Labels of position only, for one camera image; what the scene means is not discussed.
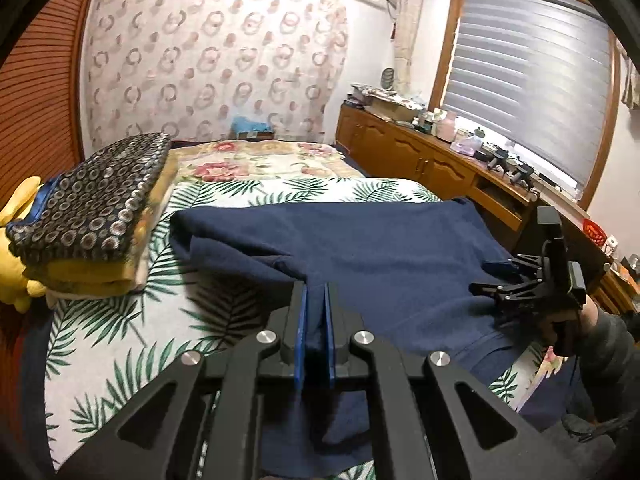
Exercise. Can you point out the dark dotted folded cloth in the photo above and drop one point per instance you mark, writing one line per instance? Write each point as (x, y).
(100, 195)

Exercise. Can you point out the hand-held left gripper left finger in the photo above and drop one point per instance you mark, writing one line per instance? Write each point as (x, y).
(300, 330)

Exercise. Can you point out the light blue bundle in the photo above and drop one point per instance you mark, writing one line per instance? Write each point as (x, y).
(250, 125)

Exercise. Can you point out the floral blanket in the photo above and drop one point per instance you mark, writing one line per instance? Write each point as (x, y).
(250, 160)

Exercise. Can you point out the yellow plush toy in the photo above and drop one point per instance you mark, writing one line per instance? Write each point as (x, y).
(12, 280)

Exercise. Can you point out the wooden louvered wardrobe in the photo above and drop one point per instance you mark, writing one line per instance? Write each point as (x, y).
(45, 85)

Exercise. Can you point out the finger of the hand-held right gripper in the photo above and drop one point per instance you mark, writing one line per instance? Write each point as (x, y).
(520, 300)
(497, 265)

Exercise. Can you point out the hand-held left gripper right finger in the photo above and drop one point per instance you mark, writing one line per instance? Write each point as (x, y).
(330, 330)

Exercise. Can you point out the stack of folded blankets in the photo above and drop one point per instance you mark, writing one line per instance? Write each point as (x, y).
(90, 275)

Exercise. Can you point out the bed with navy sheet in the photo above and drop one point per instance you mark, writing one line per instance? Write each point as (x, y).
(356, 166)

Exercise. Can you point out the navy t-shirt with orange print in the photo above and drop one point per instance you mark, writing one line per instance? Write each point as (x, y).
(375, 250)

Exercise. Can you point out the red basket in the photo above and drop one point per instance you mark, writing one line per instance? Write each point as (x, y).
(595, 232)

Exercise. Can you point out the flat cardboard box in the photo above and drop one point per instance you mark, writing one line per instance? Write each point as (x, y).
(395, 109)

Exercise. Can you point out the person's right forearm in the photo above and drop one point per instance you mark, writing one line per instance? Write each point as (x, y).
(610, 350)

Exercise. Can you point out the beige patterned side curtain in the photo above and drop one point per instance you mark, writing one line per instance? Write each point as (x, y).
(631, 80)
(407, 25)

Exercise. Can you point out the black handheld device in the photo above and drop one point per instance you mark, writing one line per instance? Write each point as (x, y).
(517, 172)
(495, 157)

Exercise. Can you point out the pink canister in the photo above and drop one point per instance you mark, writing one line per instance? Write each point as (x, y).
(446, 127)

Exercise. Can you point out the round grey desk fan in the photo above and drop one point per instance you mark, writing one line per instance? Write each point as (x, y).
(391, 79)

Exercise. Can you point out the long wooden dresser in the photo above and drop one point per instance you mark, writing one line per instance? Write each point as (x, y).
(400, 147)

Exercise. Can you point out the grey window blind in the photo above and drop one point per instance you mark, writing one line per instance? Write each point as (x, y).
(530, 70)

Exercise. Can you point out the clear purple plastic bag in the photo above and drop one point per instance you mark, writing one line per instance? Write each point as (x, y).
(465, 146)

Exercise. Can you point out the person's dark clothing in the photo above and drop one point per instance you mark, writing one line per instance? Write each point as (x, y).
(590, 455)

